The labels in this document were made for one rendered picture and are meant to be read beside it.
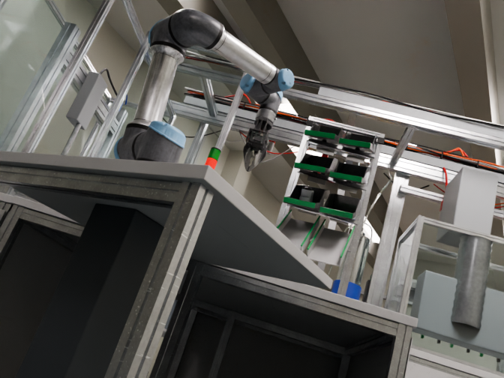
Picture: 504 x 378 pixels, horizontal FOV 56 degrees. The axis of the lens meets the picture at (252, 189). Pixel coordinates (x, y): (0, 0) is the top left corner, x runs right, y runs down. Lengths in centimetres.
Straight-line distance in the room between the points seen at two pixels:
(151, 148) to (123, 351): 67
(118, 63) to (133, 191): 448
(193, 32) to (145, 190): 74
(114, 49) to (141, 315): 468
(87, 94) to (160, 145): 139
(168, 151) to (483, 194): 198
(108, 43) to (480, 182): 388
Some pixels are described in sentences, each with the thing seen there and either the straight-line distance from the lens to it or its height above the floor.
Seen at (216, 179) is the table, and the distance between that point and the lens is 87.
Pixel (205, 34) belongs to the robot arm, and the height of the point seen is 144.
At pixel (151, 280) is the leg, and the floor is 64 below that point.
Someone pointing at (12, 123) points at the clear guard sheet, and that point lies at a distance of 219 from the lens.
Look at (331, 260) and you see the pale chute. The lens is 182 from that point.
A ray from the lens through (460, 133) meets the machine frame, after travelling 287.
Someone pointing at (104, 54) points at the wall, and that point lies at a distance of 529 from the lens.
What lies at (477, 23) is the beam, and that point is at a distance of 350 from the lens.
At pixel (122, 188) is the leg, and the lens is 99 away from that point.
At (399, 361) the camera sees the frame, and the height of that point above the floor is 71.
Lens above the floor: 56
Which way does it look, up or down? 20 degrees up
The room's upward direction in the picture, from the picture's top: 19 degrees clockwise
